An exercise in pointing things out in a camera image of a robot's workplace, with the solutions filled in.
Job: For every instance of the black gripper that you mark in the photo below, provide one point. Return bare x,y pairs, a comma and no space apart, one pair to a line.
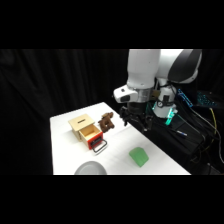
137,113

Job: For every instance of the black curtain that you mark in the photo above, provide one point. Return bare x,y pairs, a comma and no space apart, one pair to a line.
40,100

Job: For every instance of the green triangle block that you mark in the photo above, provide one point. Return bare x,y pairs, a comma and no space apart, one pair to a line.
140,156

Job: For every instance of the grey bowl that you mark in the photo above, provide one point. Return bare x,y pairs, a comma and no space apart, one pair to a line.
90,168

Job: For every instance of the tan wrist camera mount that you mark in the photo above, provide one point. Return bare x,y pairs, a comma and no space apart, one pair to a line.
155,94

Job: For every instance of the brown plush teddy toy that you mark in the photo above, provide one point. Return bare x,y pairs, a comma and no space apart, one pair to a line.
106,122

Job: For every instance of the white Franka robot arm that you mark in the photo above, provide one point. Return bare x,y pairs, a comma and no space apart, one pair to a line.
143,70

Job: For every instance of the black robot stand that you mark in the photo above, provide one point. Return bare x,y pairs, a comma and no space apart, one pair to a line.
173,140

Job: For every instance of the red front wooden drawer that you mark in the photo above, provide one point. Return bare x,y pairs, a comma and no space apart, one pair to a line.
95,138

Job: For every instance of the small blue tipped pen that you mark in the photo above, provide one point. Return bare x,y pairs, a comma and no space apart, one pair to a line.
182,133

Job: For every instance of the blue lit electronics box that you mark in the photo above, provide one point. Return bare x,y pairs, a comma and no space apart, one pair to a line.
200,98

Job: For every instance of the light wooden slot box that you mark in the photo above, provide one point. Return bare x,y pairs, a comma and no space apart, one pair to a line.
80,123

